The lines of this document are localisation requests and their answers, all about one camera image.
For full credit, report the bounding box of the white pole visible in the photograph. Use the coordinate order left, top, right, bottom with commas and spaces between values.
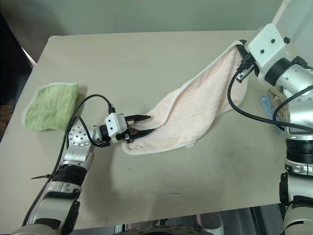
272, 0, 292, 26

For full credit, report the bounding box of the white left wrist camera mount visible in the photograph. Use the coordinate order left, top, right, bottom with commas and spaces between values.
104, 112, 129, 143

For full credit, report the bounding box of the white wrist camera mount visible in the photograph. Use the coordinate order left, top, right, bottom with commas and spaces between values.
244, 23, 291, 81
104, 112, 129, 143

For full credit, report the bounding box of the folded beige towel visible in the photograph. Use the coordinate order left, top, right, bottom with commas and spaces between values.
268, 87, 291, 123

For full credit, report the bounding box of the folded green towel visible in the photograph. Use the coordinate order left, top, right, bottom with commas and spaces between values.
22, 82, 79, 132

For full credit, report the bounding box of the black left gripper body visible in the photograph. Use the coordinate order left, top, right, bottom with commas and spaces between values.
123, 116, 134, 145

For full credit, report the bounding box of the black zip tie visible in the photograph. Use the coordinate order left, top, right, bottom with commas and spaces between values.
31, 173, 53, 181

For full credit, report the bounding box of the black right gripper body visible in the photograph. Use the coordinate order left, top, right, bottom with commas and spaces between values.
236, 54, 261, 83

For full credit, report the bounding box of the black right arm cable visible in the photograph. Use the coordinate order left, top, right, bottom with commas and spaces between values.
227, 55, 313, 131

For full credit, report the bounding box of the folded blue towel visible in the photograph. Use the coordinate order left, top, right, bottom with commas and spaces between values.
260, 93, 286, 134

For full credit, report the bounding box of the pale pink towel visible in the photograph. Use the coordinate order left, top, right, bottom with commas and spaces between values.
121, 41, 250, 157

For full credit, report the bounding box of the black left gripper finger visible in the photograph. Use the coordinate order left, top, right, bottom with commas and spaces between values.
126, 114, 151, 123
129, 129, 155, 144

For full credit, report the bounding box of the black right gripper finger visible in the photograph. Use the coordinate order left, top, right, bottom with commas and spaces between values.
238, 39, 250, 59

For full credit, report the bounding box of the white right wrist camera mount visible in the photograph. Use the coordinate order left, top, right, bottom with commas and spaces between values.
244, 23, 291, 81

